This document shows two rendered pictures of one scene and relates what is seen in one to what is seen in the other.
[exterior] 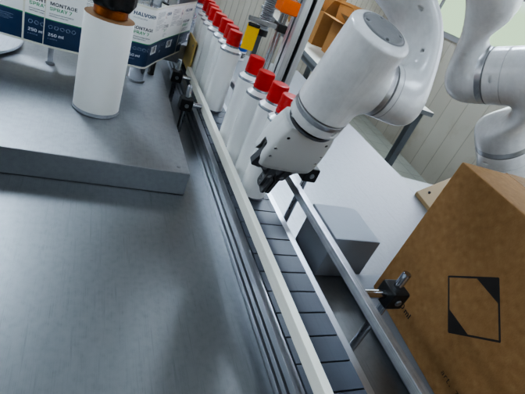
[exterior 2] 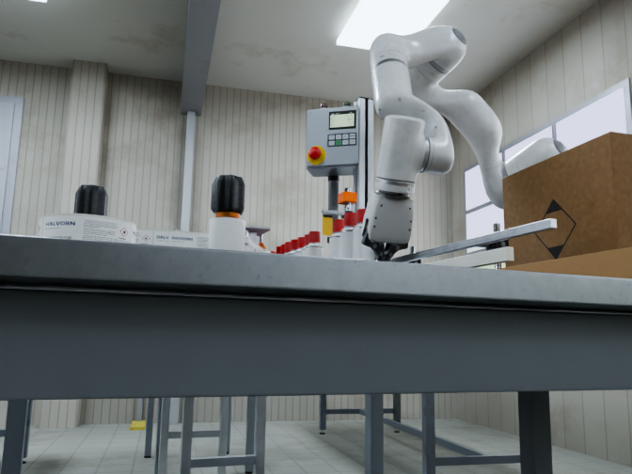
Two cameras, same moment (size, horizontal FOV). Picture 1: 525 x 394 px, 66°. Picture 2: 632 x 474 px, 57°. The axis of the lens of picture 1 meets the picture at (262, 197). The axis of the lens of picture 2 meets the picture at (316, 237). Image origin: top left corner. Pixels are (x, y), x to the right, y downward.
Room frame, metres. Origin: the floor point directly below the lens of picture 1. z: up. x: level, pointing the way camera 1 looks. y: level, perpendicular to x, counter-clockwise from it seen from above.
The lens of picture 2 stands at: (-0.64, -0.07, 0.78)
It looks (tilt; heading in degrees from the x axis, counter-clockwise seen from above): 10 degrees up; 10
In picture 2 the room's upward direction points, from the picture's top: 1 degrees clockwise
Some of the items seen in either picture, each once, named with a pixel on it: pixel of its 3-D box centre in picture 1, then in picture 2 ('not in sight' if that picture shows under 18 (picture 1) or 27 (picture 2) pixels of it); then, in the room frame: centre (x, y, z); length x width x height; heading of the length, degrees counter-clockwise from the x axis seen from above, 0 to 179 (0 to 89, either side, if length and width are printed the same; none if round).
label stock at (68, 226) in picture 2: not in sight; (86, 255); (0.53, 0.64, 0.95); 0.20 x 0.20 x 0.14
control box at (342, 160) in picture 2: not in sight; (336, 141); (1.07, 0.17, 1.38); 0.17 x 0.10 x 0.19; 85
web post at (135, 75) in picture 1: (142, 43); not in sight; (0.96, 0.42, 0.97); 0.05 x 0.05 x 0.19
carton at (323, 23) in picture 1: (327, 20); not in sight; (3.56, 0.09, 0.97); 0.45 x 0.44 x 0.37; 117
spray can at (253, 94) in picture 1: (249, 120); (350, 255); (0.75, 0.09, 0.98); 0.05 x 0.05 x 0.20
